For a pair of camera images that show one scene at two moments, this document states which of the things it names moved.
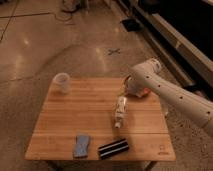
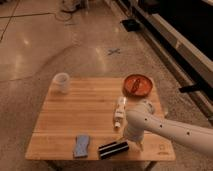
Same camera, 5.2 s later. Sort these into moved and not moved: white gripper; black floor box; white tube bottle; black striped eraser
Moved: white gripper
Not moved: black floor box; black striped eraser; white tube bottle
